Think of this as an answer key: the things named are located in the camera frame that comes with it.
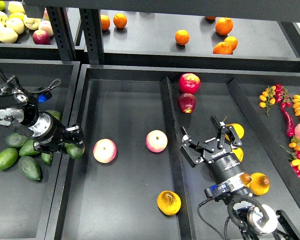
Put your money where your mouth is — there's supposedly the pink apple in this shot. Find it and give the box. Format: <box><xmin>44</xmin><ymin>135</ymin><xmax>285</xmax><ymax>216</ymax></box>
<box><xmin>145</xmin><ymin>130</ymin><xmax>168</xmax><ymax>153</ymax></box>
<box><xmin>93</xmin><ymin>138</ymin><xmax>117</xmax><ymax>164</ymax></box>

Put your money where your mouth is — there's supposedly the pink apple left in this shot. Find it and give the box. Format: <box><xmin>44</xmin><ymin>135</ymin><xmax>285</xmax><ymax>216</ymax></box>
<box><xmin>93</xmin><ymin>138</ymin><xmax>117</xmax><ymax>164</ymax></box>

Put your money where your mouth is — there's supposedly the bright green avocado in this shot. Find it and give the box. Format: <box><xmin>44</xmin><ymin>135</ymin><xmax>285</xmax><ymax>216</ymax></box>
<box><xmin>0</xmin><ymin>147</ymin><xmax>19</xmax><ymax>171</ymax></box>

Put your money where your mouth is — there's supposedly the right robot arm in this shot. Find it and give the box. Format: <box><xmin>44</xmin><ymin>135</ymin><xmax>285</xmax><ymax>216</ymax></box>
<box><xmin>180</xmin><ymin>116</ymin><xmax>300</xmax><ymax>240</ymax></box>

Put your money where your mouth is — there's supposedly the black centre tray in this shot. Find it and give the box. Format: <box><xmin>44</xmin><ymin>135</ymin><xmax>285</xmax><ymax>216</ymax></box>
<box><xmin>55</xmin><ymin>65</ymin><xmax>300</xmax><ymax>240</ymax></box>

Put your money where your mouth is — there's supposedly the dark avocado left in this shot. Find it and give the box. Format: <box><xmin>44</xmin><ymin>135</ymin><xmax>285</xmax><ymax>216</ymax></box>
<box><xmin>5</xmin><ymin>132</ymin><xmax>29</xmax><ymax>149</ymax></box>

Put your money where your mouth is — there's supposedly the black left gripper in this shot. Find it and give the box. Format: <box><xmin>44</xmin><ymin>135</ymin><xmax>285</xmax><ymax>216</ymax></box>
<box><xmin>32</xmin><ymin>111</ymin><xmax>84</xmax><ymax>154</ymax></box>

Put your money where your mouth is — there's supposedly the bright red apple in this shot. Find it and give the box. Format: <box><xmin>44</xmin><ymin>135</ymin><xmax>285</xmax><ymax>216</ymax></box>
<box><xmin>178</xmin><ymin>73</ymin><xmax>201</xmax><ymax>94</ymax></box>

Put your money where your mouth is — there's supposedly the orange centre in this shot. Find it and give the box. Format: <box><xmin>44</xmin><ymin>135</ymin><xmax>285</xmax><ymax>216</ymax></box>
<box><xmin>174</xmin><ymin>29</ymin><xmax>190</xmax><ymax>46</ymax></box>

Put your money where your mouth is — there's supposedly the red chili pepper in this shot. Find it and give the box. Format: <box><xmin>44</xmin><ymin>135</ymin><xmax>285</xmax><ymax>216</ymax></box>
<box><xmin>280</xmin><ymin>102</ymin><xmax>295</xmax><ymax>138</ymax></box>

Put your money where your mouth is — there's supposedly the black upper left tray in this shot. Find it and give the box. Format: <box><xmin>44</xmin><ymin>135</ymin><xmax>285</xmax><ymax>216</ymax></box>
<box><xmin>0</xmin><ymin>6</ymin><xmax>82</xmax><ymax>62</ymax></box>

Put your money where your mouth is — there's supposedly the orange front right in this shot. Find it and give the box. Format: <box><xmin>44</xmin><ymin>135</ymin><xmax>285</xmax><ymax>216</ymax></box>
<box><xmin>212</xmin><ymin>41</ymin><xmax>233</xmax><ymax>55</ymax></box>

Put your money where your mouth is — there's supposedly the pale yellow apple front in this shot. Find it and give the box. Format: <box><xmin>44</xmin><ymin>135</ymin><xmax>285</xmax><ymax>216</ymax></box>
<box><xmin>0</xmin><ymin>27</ymin><xmax>18</xmax><ymax>44</ymax></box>

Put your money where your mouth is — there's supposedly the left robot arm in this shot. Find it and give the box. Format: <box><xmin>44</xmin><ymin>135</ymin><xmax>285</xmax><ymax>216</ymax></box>
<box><xmin>0</xmin><ymin>68</ymin><xmax>85</xmax><ymax>154</ymax></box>

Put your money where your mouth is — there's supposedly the yellow pear with stem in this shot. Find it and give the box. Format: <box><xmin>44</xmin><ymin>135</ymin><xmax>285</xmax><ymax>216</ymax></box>
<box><xmin>223</xmin><ymin>117</ymin><xmax>245</xmax><ymax>139</ymax></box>

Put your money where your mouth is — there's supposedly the pink apple centre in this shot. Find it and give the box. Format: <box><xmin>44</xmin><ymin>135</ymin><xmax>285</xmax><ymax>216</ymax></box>
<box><xmin>145</xmin><ymin>130</ymin><xmax>168</xmax><ymax>153</ymax></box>

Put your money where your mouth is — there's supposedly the black shelf post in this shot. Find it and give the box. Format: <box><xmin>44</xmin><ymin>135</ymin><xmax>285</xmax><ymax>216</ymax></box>
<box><xmin>79</xmin><ymin>8</ymin><xmax>105</xmax><ymax>65</ymax></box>
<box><xmin>46</xmin><ymin>6</ymin><xmax>76</xmax><ymax>61</ymax></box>

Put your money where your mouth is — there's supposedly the dark red apple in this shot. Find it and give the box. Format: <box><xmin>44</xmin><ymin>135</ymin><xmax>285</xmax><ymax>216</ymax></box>
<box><xmin>177</xmin><ymin>93</ymin><xmax>197</xmax><ymax>114</ymax></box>

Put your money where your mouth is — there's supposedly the black shelf post right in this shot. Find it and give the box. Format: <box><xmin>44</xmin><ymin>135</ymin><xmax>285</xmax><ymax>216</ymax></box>
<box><xmin>79</xmin><ymin>8</ymin><xmax>105</xmax><ymax>65</ymax></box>

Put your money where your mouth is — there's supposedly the orange cherry tomato vine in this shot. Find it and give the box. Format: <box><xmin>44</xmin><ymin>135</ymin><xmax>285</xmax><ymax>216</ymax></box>
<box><xmin>259</xmin><ymin>85</ymin><xmax>277</xmax><ymax>115</ymax></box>

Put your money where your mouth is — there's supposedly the dark green avocado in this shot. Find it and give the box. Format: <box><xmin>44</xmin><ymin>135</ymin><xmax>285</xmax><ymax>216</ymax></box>
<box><xmin>64</xmin><ymin>143</ymin><xmax>85</xmax><ymax>160</ymax></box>

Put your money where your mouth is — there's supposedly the green avocado right lower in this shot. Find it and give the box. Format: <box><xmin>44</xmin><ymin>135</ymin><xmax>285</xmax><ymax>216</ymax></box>
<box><xmin>41</xmin><ymin>153</ymin><xmax>54</xmax><ymax>166</ymax></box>

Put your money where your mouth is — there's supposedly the dark avocado bottom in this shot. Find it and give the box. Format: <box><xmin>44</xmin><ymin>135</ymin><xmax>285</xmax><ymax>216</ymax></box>
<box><xmin>17</xmin><ymin>156</ymin><xmax>42</xmax><ymax>182</ymax></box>

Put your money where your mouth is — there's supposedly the mixed tomato cluster lower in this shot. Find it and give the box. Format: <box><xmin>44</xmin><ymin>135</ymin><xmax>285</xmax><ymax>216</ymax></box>
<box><xmin>280</xmin><ymin>135</ymin><xmax>300</xmax><ymax>179</ymax></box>

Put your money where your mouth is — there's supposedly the yellow pear lying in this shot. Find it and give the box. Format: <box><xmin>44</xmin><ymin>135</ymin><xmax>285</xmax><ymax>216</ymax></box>
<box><xmin>239</xmin><ymin>173</ymin><xmax>253</xmax><ymax>188</ymax></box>

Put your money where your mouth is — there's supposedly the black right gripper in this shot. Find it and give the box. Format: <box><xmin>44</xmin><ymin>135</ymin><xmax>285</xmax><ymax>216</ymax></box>
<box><xmin>180</xmin><ymin>115</ymin><xmax>244</xmax><ymax>184</ymax></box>

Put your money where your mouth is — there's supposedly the orange right middle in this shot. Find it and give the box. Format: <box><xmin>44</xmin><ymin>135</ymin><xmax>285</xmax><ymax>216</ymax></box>
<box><xmin>224</xmin><ymin>36</ymin><xmax>238</xmax><ymax>51</ymax></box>

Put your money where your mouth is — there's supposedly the red apple on shelf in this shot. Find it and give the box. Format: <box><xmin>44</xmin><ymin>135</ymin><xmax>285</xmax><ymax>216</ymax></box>
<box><xmin>32</xmin><ymin>29</ymin><xmax>51</xmax><ymax>45</ymax></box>

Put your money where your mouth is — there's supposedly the red cherry tomato vine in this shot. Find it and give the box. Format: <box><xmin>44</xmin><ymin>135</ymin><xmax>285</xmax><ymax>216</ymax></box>
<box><xmin>274</xmin><ymin>83</ymin><xmax>291</xmax><ymax>109</ymax></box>

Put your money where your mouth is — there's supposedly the green avocado top right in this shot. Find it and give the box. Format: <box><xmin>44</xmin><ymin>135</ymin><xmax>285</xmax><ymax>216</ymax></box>
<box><xmin>45</xmin><ymin>109</ymin><xmax>62</xmax><ymax>121</ymax></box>

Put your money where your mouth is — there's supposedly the pink peach on shelf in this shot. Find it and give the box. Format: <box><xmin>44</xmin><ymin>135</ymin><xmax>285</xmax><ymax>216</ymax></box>
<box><xmin>38</xmin><ymin>20</ymin><xmax>54</xmax><ymax>37</ymax></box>

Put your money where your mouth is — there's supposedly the black shelf post left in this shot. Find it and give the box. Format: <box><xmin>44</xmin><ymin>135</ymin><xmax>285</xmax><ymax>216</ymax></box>
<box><xmin>46</xmin><ymin>6</ymin><xmax>76</xmax><ymax>61</ymax></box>

